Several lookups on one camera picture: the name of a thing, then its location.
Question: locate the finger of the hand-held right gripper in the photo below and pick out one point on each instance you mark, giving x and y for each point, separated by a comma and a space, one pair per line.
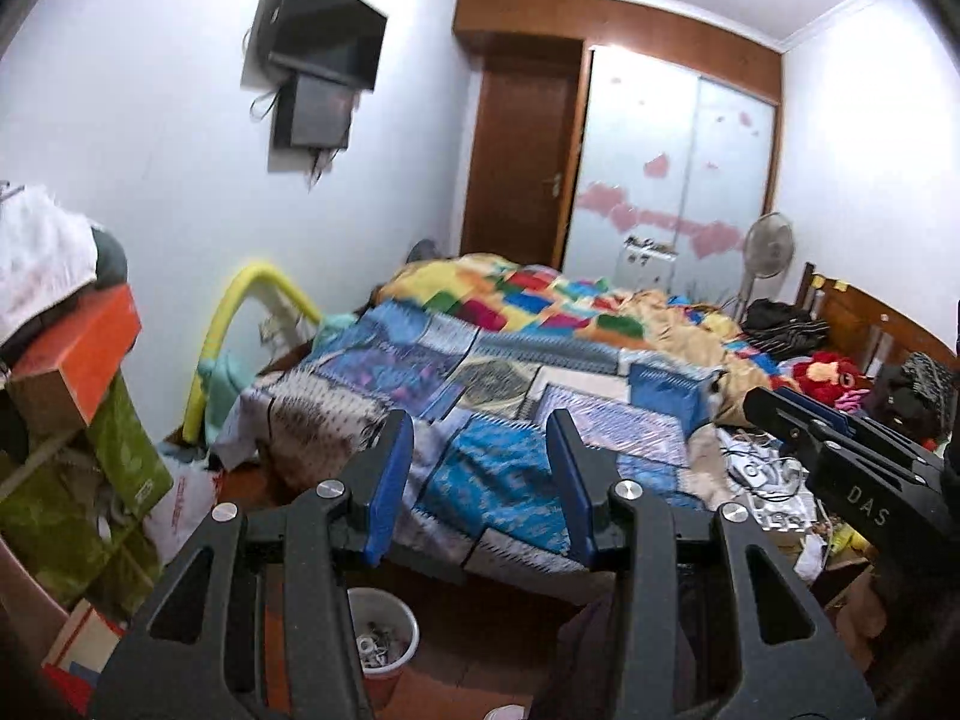
787, 420
877, 442

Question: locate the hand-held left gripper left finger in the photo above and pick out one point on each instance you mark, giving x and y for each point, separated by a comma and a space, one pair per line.
390, 487

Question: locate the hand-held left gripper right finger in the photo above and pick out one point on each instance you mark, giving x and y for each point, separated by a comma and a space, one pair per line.
574, 495

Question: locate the white plastic bucket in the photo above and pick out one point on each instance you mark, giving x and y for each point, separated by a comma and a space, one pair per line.
390, 607

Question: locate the yellow plush toy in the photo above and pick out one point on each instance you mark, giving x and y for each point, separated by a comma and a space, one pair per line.
844, 536

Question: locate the red plush toy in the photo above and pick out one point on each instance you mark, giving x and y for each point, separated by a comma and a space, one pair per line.
821, 371

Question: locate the black patterned clothing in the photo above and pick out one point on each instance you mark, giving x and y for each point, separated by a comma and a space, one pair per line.
915, 390

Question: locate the blue patchwork blanket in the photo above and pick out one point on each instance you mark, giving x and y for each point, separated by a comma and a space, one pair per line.
495, 480

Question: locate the pale beige patterned sheet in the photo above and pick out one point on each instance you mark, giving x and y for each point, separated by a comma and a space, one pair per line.
709, 465

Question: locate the black striped clothing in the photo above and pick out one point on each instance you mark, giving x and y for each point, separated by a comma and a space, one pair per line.
780, 319

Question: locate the wooden bed headboard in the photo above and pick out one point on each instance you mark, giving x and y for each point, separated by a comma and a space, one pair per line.
855, 315

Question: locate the teal cloth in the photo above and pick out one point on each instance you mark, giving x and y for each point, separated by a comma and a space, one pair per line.
334, 330

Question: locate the white standing fan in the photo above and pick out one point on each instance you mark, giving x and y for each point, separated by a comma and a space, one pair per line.
769, 244

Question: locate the colourful patchwork quilt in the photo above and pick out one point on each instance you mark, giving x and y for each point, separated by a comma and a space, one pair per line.
517, 300

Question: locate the white plastic bag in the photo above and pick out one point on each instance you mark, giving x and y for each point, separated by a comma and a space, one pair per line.
184, 502

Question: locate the small white cabinet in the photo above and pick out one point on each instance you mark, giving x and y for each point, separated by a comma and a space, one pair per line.
645, 266

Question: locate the dark round object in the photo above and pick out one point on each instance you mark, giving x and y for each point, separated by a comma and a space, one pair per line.
422, 251

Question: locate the yellow foam tube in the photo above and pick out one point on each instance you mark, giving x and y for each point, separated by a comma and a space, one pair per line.
259, 275

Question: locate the white sliding wardrobe door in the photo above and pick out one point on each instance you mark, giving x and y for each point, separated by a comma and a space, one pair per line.
637, 135
731, 165

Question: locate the green patterned box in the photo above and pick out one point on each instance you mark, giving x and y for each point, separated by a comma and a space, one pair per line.
127, 450

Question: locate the orange box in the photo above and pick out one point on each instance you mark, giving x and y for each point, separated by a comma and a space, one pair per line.
82, 360

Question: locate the brown wooden door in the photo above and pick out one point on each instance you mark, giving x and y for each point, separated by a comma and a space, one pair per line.
517, 165

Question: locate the dark grey cloth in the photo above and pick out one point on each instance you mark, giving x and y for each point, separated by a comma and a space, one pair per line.
111, 259

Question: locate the white cloth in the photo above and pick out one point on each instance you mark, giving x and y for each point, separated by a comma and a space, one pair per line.
37, 262

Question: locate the wooden overhead cabinet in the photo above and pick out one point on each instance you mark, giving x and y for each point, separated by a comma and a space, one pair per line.
637, 26

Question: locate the black flat television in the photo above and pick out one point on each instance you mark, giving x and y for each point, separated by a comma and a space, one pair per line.
330, 22

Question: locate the white security camera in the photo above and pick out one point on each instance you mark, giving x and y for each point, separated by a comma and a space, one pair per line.
757, 472

